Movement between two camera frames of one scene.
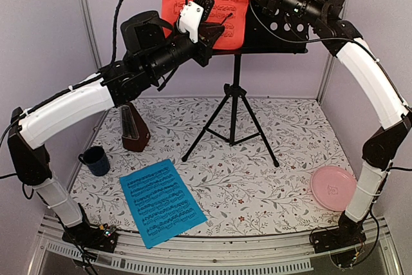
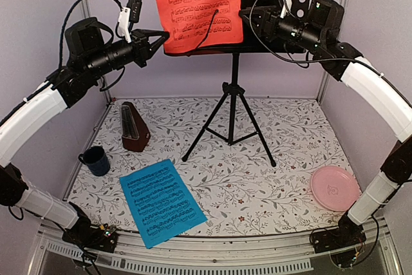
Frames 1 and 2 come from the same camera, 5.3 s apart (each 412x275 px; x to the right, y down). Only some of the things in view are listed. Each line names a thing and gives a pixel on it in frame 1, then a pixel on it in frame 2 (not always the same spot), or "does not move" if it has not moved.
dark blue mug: (96, 160) does not move
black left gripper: (208, 40) -> (143, 50)
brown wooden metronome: (135, 136) does not move
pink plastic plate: (333, 187) does not move
